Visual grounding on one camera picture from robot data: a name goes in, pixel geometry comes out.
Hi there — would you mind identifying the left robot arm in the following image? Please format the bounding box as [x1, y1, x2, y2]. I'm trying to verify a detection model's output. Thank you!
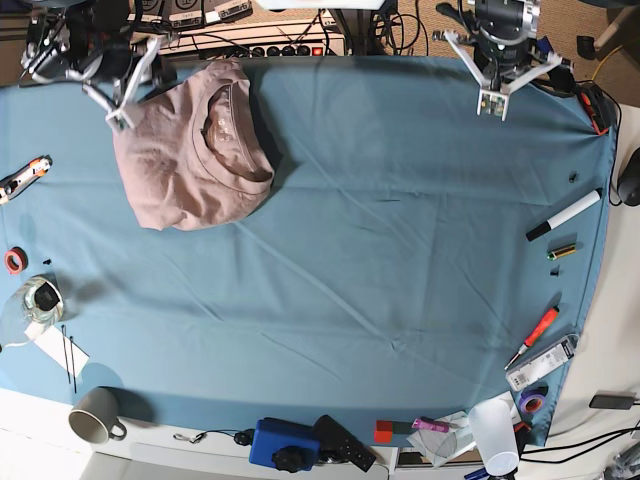
[432, 0, 576, 94]

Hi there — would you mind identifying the grey ceramic mug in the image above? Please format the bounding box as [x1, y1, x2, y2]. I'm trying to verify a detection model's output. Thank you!
[68, 387, 127, 445]

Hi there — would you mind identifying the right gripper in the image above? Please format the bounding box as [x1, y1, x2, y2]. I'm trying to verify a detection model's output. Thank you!
[79, 37, 177, 113]

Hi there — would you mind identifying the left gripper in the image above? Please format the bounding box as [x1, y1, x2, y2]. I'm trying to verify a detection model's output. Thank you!
[432, 30, 573, 93]

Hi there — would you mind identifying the red black block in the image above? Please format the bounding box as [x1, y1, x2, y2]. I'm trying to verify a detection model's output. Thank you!
[373, 420, 414, 444]

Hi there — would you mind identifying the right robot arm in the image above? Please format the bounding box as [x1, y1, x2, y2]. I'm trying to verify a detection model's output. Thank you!
[21, 1, 177, 113]

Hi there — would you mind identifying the white power strip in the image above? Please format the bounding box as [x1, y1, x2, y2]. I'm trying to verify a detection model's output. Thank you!
[159, 16, 347, 59]

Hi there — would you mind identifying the orange black clamp tool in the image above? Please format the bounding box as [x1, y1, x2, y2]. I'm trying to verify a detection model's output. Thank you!
[578, 82, 611, 135]

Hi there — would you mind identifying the blue table cloth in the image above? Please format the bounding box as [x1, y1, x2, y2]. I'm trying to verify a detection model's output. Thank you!
[1, 57, 616, 442]

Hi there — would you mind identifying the black power adapter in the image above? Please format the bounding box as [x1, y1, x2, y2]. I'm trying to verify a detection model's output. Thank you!
[589, 394, 639, 410]

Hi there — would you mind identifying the purple tape roll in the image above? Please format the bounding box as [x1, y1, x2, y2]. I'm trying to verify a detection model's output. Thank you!
[518, 388, 546, 414]

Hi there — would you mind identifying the purple marker pen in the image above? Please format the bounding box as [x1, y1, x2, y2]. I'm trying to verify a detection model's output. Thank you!
[411, 417, 457, 433]

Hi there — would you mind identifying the clear tape roll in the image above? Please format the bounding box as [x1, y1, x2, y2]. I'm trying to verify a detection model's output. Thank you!
[1, 276, 64, 350]

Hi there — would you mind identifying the white black marker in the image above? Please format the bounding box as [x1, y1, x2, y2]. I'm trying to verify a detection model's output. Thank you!
[526, 188, 603, 242]

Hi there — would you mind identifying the white plastic cup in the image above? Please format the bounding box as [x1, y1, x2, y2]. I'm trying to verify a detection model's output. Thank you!
[468, 398, 519, 477]

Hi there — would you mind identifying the blue box device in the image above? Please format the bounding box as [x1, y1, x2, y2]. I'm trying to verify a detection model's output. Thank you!
[249, 418, 320, 473]

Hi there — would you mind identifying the clear plastic package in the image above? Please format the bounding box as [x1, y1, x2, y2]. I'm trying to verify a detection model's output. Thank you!
[505, 333, 579, 392]

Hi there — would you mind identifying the red tape roll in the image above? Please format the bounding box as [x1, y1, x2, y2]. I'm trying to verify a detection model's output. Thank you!
[3, 247, 28, 275]

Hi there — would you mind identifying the black cable tie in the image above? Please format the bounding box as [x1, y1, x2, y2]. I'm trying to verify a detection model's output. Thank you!
[60, 325, 77, 393]

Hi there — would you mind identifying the black computer mouse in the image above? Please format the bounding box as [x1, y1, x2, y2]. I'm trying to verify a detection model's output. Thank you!
[616, 148, 640, 207]

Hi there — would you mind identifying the orange screwdriver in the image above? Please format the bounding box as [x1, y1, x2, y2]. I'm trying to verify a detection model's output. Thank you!
[504, 306, 559, 371]

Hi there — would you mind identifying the orange white utility knife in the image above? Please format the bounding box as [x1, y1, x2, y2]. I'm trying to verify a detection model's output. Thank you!
[1, 155, 53, 205]

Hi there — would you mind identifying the white paper card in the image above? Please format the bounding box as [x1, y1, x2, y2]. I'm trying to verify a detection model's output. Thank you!
[33, 327, 89, 378]

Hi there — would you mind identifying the black remote control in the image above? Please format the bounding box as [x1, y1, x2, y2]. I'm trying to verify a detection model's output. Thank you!
[312, 415, 377, 472]

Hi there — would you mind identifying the pinkish-brown T-shirt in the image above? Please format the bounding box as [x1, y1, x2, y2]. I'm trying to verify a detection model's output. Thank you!
[113, 60, 275, 231]

